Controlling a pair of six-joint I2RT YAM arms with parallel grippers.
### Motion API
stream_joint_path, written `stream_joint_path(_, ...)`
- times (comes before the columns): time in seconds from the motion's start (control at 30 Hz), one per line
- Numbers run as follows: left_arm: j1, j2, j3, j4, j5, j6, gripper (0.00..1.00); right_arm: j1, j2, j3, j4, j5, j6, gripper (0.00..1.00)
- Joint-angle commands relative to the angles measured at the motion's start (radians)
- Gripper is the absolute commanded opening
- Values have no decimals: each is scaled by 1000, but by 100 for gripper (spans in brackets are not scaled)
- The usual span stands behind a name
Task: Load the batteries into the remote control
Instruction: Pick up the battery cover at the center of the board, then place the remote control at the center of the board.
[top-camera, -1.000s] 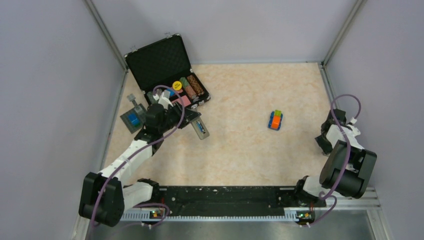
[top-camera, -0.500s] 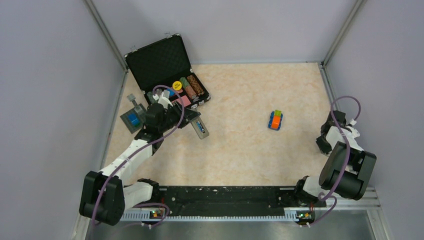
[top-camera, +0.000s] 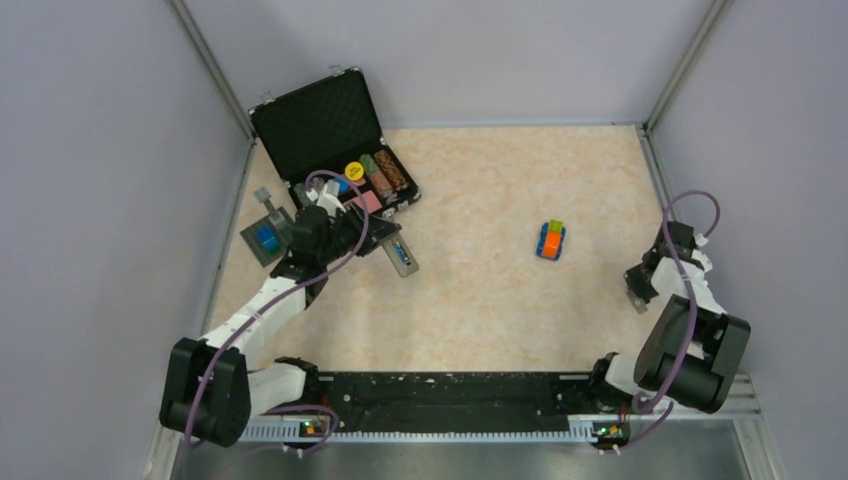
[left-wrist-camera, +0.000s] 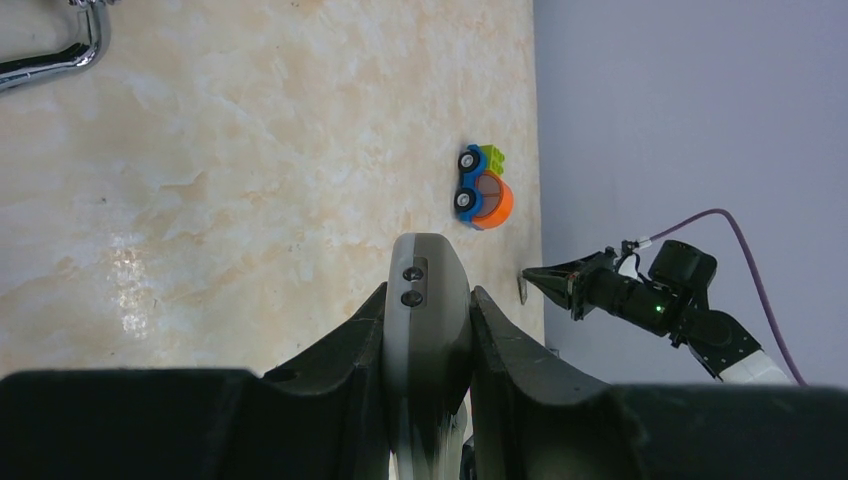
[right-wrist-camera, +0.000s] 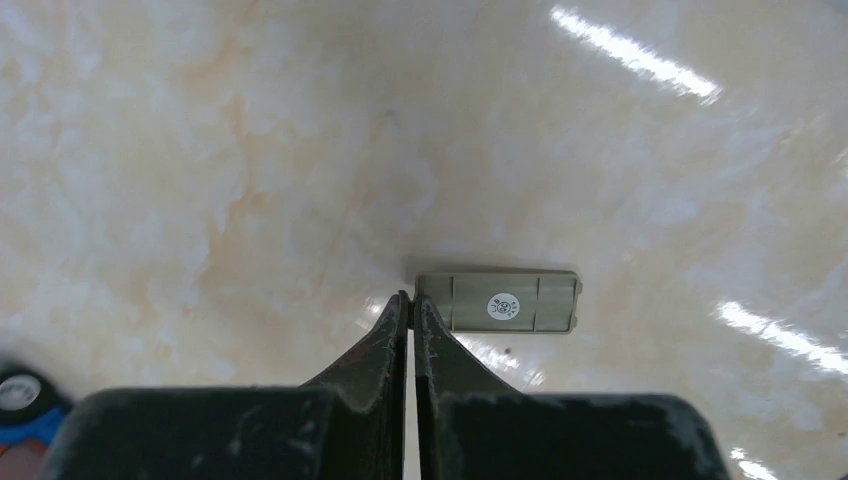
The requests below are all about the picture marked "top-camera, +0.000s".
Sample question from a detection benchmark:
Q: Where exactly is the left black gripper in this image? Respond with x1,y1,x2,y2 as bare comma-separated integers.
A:
318,200,401,265

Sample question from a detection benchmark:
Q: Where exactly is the grey remote battery cover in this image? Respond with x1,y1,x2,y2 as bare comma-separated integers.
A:
631,297,648,314

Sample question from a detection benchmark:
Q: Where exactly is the blue battery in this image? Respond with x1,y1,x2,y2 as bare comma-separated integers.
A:
391,241,410,265

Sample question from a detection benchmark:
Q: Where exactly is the white remote control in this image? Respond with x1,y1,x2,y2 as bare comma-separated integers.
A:
381,233,419,278

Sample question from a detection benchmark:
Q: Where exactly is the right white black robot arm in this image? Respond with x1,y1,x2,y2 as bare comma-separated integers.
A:
586,221,751,414

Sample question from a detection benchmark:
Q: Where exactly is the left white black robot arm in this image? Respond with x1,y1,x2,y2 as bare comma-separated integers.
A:
158,205,402,447

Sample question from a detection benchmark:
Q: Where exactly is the pink card deck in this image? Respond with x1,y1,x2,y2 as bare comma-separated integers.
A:
349,190,383,214

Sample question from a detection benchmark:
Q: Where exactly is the brown poker chip stack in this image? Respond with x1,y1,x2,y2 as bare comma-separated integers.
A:
373,149,409,191

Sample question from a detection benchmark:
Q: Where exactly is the blue poker chip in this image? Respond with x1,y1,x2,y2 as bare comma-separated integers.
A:
334,176,352,196

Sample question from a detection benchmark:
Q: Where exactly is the yellow poker chip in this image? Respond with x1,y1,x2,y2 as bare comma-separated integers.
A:
344,161,365,183

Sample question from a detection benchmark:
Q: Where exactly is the purple green poker chip stack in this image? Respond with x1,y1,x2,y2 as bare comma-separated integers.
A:
292,182,314,208

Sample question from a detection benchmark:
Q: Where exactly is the colourful toy block car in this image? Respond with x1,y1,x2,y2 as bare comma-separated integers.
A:
535,219,567,261

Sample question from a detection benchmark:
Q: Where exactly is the grey lego plate with bricks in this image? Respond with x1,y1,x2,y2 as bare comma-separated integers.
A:
240,187,293,267

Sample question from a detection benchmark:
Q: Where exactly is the black poker chip case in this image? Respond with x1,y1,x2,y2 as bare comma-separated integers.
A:
249,67,421,217

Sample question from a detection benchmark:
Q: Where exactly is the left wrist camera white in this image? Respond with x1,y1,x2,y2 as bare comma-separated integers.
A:
306,183,344,217

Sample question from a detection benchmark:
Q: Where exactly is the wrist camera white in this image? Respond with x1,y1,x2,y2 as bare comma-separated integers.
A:
690,233,713,273
306,183,344,217

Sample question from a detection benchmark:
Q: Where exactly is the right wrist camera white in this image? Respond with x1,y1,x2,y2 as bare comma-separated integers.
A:
690,233,713,273

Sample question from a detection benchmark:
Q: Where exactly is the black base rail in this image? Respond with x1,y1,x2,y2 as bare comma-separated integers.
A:
248,370,654,445

